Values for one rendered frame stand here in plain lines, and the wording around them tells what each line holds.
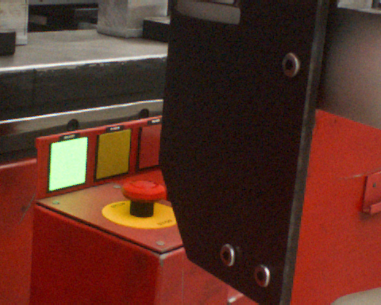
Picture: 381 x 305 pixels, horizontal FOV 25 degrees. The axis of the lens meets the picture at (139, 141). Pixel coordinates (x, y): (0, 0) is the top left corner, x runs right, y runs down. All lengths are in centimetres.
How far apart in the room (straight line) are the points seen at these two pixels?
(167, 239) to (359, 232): 96
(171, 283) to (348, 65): 43
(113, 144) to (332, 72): 54
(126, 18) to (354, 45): 90
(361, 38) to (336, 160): 119
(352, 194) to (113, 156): 80
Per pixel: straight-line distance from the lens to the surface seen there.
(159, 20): 123
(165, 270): 73
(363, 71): 33
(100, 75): 104
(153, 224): 77
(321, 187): 151
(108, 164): 87
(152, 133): 91
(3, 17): 108
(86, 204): 81
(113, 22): 125
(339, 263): 164
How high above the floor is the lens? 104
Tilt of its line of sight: 14 degrees down
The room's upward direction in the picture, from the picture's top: 4 degrees clockwise
